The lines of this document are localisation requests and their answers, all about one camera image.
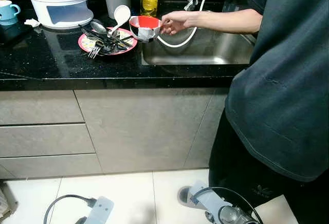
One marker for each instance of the metal spoon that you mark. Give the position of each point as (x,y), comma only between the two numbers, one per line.
(98,26)

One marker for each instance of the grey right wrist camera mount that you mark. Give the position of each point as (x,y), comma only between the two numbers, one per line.
(205,198)

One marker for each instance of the red bowl grey outside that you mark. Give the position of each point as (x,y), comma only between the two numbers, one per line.
(146,23)

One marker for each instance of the grey drawer front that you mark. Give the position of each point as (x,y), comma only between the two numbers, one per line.
(38,108)
(43,141)
(49,166)

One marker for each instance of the person's left hand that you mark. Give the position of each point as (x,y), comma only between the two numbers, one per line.
(177,22)

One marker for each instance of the wide grey cabinet door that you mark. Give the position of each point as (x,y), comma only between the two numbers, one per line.
(144,131)

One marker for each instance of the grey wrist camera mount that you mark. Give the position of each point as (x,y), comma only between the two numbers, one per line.
(100,208)
(205,198)

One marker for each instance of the person in dark clothes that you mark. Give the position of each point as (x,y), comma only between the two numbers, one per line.
(282,80)

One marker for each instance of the light blue mug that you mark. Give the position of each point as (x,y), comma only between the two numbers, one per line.
(7,12)

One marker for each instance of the pink patterned plate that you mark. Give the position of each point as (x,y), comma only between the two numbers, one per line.
(85,43)

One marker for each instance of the metal fork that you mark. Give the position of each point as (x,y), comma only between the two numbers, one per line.
(94,53)

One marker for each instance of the person's left forearm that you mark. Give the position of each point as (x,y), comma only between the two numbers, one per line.
(231,21)

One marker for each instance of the white rice spoon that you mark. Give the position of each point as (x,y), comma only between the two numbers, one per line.
(122,13)

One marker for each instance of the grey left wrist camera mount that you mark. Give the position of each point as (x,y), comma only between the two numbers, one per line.
(100,208)

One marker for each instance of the white crumpled tissue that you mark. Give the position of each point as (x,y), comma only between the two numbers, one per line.
(32,23)

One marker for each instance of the stainless steel sink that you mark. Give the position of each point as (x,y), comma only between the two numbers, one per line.
(205,49)

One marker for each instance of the white stacked storage container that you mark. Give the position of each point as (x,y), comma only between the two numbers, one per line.
(56,16)

